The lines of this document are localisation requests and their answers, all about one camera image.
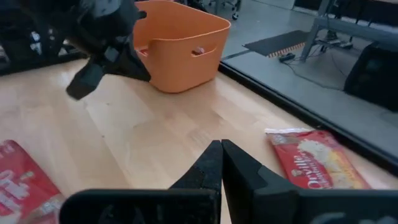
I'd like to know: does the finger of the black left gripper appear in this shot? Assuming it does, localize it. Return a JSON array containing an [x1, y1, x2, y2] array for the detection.
[[103, 37, 152, 83], [65, 57, 106, 101]]

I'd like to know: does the black computer case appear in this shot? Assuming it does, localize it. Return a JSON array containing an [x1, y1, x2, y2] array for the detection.
[[343, 41, 398, 113]]

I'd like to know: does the black aluminium table frame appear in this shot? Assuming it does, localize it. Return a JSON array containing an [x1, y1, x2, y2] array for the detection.
[[0, 51, 398, 177]]

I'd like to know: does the grey metal table frame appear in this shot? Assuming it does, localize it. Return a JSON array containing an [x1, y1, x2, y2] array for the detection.
[[299, 0, 398, 63]]

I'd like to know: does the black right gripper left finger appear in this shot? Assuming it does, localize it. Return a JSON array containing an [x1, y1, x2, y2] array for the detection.
[[58, 139, 223, 224]]

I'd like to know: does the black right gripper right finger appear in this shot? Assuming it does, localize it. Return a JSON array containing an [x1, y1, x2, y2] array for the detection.
[[221, 139, 398, 224]]

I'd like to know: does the black floor mat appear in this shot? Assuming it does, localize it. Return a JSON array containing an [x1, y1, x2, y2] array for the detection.
[[242, 29, 309, 59]]

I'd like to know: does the orange plastic basket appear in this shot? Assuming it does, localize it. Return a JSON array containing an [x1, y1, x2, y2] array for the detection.
[[133, 0, 232, 94]]

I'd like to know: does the office chair wheel base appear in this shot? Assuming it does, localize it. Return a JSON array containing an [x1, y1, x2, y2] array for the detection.
[[207, 0, 243, 21]]

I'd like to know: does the red Orville popcorn bag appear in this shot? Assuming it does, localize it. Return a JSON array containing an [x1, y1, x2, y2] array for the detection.
[[264, 127, 373, 190], [0, 139, 66, 224]]

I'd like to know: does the black power strip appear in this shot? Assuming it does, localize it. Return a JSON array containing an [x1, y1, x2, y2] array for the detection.
[[278, 52, 297, 63]]

